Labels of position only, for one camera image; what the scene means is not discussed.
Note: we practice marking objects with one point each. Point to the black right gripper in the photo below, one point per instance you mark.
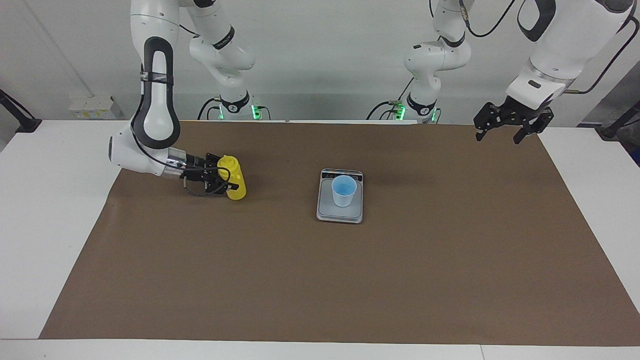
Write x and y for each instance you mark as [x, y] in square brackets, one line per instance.
[200, 170]

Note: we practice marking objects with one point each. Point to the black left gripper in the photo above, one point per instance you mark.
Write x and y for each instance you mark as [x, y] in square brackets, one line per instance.
[517, 112]

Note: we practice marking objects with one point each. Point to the yellow squeeze bottle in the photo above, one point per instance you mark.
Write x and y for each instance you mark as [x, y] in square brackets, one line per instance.
[237, 175]

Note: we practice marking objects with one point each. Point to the light blue plastic cup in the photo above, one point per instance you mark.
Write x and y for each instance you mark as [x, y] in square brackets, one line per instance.
[344, 192]

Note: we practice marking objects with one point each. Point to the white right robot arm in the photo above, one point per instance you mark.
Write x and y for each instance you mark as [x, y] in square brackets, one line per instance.
[155, 20]

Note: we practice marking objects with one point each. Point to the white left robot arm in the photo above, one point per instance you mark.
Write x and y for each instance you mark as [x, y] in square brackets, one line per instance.
[565, 45]

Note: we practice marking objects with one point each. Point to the silver digital kitchen scale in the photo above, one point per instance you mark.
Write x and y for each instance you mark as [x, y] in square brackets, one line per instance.
[340, 214]

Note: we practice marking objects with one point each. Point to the black table clamp stand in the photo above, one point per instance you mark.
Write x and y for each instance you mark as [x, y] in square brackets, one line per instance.
[610, 131]
[25, 124]

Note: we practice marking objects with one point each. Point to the brown table mat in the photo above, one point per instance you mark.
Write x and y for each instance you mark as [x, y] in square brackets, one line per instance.
[350, 280]

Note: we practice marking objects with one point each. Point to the white wall socket box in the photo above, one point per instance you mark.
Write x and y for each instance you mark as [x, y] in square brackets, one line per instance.
[92, 107]

